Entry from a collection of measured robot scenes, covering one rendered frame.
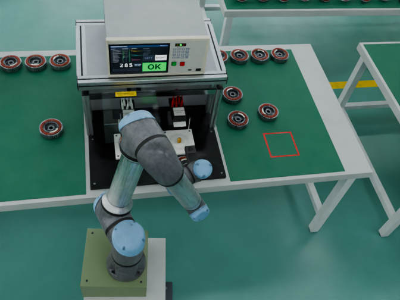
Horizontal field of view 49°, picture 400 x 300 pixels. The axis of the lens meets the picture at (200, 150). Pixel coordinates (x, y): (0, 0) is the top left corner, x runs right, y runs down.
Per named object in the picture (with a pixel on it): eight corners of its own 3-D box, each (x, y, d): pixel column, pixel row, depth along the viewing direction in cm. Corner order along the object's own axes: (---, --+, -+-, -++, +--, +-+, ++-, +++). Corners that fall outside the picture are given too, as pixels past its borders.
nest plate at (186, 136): (196, 153, 219) (196, 152, 218) (166, 156, 216) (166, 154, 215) (191, 130, 228) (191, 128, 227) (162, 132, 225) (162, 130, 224)
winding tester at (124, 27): (204, 74, 204) (210, 38, 188) (108, 77, 196) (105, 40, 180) (190, 21, 227) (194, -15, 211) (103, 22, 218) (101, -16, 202)
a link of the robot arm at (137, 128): (103, 243, 164) (141, 139, 130) (87, 212, 172) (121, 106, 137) (131, 234, 171) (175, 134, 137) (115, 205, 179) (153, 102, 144)
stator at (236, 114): (239, 133, 233) (241, 129, 230) (222, 122, 237) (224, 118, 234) (251, 121, 239) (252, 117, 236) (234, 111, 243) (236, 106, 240)
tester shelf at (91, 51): (226, 84, 209) (228, 77, 205) (77, 90, 195) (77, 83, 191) (209, 25, 234) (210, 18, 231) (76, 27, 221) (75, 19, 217)
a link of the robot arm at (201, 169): (188, 165, 170) (208, 155, 172) (183, 166, 181) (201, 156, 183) (198, 183, 170) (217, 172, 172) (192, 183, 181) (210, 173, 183)
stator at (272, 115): (271, 105, 249) (273, 100, 246) (280, 120, 242) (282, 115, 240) (253, 109, 245) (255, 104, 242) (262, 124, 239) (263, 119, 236)
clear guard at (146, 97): (161, 139, 192) (162, 131, 187) (105, 143, 187) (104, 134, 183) (153, 86, 211) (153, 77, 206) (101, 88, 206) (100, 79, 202)
